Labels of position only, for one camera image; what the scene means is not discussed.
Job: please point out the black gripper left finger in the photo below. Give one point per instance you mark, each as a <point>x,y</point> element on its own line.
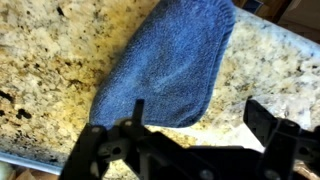
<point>96,156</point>

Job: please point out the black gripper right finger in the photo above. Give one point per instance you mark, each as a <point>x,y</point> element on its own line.
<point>286,150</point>

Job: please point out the blue terry cloth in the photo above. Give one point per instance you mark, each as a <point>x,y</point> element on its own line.
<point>170,66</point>

